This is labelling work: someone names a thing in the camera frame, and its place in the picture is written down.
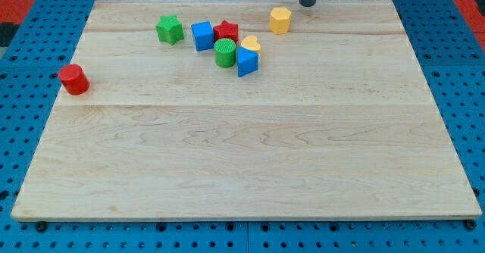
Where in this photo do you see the yellow hexagon block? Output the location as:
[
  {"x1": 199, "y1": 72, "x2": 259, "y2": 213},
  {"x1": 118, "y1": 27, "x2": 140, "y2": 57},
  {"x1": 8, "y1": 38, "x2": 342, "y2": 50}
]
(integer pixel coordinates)
[{"x1": 269, "y1": 7, "x2": 292, "y2": 35}]

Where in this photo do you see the yellow heart block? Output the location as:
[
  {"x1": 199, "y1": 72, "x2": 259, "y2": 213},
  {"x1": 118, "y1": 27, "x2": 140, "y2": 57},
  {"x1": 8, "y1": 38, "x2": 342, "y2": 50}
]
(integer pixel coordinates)
[{"x1": 240, "y1": 35, "x2": 261, "y2": 54}]

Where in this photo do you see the light wooden board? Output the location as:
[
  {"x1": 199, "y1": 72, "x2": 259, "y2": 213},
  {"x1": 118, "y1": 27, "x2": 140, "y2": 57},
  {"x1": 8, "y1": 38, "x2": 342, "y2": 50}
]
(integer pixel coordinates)
[{"x1": 11, "y1": 0, "x2": 482, "y2": 222}]

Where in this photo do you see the blue triangle block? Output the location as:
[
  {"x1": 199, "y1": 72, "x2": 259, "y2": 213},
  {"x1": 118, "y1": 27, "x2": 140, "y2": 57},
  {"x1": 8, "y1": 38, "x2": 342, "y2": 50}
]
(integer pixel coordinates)
[{"x1": 237, "y1": 46, "x2": 259, "y2": 77}]

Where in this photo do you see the green cylinder block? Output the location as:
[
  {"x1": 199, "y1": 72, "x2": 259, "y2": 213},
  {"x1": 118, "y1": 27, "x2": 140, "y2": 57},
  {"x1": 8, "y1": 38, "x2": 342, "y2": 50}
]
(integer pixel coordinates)
[{"x1": 214, "y1": 38, "x2": 236, "y2": 68}]

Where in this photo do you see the red star block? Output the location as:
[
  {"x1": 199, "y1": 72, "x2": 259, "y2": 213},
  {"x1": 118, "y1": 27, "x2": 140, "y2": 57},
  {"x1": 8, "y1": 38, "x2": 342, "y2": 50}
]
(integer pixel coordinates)
[{"x1": 213, "y1": 20, "x2": 239, "y2": 43}]

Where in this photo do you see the blue cube block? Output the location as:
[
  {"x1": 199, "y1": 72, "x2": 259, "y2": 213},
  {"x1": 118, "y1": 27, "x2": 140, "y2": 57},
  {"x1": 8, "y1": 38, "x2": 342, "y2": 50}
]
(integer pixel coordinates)
[{"x1": 191, "y1": 21, "x2": 214, "y2": 52}]

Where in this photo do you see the green star block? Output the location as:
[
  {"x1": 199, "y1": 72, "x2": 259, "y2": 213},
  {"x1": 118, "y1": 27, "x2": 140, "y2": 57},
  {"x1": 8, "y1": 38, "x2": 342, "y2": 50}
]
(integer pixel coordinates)
[{"x1": 155, "y1": 15, "x2": 184, "y2": 45}]

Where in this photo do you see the red cylinder block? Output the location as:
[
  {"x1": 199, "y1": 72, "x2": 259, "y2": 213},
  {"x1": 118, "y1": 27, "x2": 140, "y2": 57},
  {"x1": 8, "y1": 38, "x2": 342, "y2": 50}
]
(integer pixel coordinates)
[{"x1": 58, "y1": 64, "x2": 90, "y2": 95}]

